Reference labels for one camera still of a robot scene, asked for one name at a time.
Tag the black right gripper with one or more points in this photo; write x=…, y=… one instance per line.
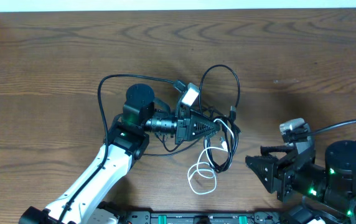
x=283, y=175

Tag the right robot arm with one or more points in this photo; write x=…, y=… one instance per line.
x=334, y=184

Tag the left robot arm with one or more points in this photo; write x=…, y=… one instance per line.
x=125, y=143

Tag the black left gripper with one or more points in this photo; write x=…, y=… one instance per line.
x=182, y=127

